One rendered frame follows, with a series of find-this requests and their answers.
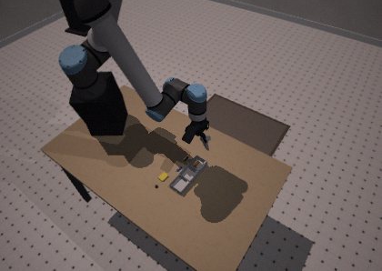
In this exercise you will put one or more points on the grey rack of bins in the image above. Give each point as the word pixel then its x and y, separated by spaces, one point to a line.
pixel 188 175

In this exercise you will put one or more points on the yellow square pad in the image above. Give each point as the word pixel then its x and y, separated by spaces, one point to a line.
pixel 163 177

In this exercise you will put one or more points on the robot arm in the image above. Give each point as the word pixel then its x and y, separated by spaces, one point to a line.
pixel 80 62

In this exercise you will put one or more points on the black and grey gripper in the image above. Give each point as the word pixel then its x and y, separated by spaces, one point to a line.
pixel 205 139

